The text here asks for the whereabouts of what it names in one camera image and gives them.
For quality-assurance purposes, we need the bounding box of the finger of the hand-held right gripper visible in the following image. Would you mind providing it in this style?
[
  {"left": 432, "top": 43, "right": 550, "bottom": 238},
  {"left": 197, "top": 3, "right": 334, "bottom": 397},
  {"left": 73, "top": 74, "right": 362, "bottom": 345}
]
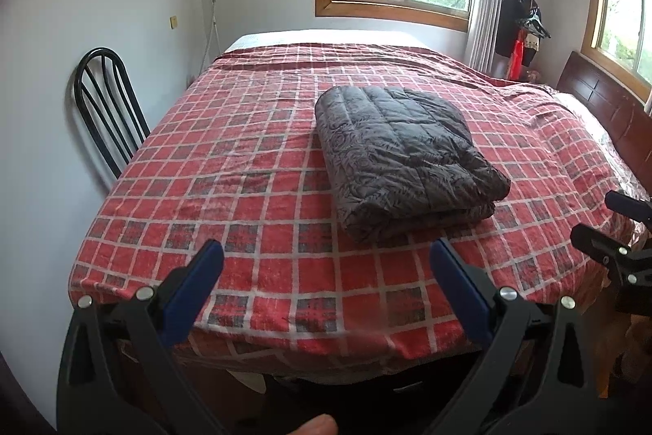
[
  {"left": 570, "top": 223, "right": 628, "bottom": 269},
  {"left": 604, "top": 190, "right": 652, "bottom": 229}
]

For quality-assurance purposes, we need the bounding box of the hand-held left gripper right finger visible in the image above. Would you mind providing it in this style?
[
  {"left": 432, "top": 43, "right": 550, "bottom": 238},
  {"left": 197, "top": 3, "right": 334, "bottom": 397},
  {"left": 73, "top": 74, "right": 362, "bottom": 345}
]
[{"left": 428, "top": 238, "right": 609, "bottom": 435}]

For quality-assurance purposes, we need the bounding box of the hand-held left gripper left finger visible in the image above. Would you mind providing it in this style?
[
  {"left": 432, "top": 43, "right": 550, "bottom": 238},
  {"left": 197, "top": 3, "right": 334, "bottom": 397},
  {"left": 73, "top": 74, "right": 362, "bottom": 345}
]
[{"left": 56, "top": 238, "right": 227, "bottom": 435}]

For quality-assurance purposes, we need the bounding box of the dark grey quilt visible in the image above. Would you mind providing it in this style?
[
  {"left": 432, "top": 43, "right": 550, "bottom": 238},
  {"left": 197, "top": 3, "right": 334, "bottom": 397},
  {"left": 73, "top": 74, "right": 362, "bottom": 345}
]
[{"left": 314, "top": 86, "right": 511, "bottom": 243}]

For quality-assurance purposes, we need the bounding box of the person's left hand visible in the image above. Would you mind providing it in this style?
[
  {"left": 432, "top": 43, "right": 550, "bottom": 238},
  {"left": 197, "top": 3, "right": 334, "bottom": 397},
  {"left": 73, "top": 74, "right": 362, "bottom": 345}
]
[{"left": 285, "top": 416, "right": 338, "bottom": 435}]

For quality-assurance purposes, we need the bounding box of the red plaid blanket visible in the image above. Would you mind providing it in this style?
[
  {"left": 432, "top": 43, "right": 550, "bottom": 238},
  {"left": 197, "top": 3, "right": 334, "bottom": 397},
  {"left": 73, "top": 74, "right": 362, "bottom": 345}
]
[{"left": 68, "top": 42, "right": 648, "bottom": 387}]

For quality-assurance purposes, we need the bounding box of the wooden headboard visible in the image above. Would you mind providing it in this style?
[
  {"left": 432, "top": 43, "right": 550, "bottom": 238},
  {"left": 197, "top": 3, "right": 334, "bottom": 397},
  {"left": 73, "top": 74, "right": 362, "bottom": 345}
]
[{"left": 557, "top": 51, "right": 652, "bottom": 161}]

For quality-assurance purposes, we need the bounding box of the red hanging item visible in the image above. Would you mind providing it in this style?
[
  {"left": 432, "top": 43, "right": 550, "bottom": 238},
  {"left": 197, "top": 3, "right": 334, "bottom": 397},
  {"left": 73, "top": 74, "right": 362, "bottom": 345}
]
[{"left": 507, "top": 30, "right": 529, "bottom": 82}]

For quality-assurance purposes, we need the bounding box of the black hanging garment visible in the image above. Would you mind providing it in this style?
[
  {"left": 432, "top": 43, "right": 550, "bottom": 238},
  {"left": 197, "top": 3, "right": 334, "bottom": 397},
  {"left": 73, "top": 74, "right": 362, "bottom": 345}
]
[{"left": 495, "top": 0, "right": 531, "bottom": 59}]

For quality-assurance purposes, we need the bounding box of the black metal chair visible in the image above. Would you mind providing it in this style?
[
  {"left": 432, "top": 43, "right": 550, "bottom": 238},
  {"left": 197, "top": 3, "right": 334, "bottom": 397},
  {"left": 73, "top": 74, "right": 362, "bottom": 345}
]
[{"left": 74, "top": 48, "right": 152, "bottom": 181}]

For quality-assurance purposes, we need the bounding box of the white mattress sheet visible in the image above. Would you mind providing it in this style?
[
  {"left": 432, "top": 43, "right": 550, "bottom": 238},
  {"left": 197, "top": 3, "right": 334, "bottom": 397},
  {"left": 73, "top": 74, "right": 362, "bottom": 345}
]
[{"left": 224, "top": 29, "right": 423, "bottom": 53}]

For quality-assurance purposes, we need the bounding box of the white cable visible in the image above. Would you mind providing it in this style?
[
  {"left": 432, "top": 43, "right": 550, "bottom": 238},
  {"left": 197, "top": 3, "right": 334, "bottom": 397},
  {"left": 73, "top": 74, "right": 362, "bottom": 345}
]
[{"left": 196, "top": 0, "right": 223, "bottom": 79}]

